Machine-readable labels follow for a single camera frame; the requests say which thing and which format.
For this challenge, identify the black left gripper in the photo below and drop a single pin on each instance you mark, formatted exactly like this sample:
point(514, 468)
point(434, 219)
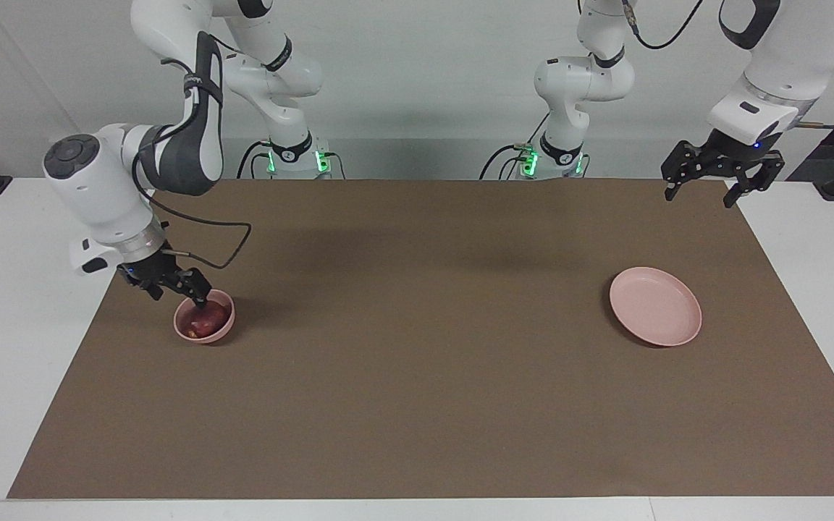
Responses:
point(739, 155)

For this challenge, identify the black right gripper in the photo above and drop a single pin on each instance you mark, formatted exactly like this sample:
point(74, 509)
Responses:
point(156, 271)

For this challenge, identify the red apple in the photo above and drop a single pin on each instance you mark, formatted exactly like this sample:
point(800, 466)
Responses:
point(207, 320)

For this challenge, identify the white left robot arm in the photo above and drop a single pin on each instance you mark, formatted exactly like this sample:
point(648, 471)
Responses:
point(801, 43)

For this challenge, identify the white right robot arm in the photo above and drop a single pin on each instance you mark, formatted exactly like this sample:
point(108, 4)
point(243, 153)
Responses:
point(98, 188)

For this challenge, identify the pink bowl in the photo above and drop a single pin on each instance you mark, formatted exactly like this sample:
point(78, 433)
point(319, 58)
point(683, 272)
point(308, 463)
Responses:
point(203, 340)

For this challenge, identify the pink plate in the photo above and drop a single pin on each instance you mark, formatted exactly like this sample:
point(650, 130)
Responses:
point(652, 304)

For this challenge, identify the dark angled board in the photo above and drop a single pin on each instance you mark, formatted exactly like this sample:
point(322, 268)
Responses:
point(833, 148)

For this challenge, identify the brown table mat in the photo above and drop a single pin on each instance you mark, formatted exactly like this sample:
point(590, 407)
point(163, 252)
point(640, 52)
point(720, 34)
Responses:
point(417, 362)

